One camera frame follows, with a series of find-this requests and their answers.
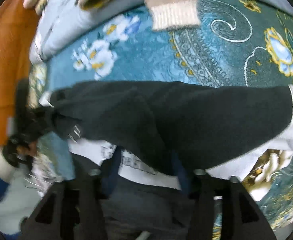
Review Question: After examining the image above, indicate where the teal floral bed sheet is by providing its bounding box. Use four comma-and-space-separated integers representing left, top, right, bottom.
28, 0, 293, 235

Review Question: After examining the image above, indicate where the dark fleece jacket white lining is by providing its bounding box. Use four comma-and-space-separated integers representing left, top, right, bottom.
40, 80, 293, 240

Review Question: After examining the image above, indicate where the blue floral duvet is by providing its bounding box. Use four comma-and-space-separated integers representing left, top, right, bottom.
29, 0, 293, 64

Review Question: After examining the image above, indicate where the beige sweater yellow pattern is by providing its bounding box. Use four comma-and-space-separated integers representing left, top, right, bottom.
139, 0, 201, 32

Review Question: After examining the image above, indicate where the yellow floral pillow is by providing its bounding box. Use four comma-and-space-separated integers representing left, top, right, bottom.
35, 0, 48, 15

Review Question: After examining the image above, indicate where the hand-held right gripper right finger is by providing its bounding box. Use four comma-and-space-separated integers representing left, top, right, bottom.
173, 152, 270, 240

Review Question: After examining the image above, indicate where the orange wooden headboard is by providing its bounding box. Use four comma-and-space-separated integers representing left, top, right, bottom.
0, 0, 40, 148

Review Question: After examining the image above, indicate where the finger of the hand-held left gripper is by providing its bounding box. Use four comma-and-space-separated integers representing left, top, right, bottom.
26, 105, 60, 142
15, 79, 32, 117

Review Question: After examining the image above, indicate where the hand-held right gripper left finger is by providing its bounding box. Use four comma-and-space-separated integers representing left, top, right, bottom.
24, 150, 122, 240

